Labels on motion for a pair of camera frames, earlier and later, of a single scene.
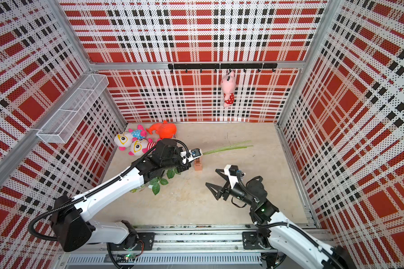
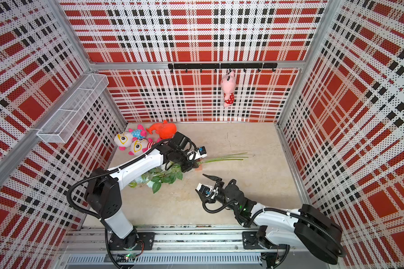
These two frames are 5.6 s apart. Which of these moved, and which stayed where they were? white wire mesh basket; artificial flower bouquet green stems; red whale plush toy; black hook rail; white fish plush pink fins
Moved: artificial flower bouquet green stems
Stayed: black hook rail; white wire mesh basket; red whale plush toy; white fish plush pink fins
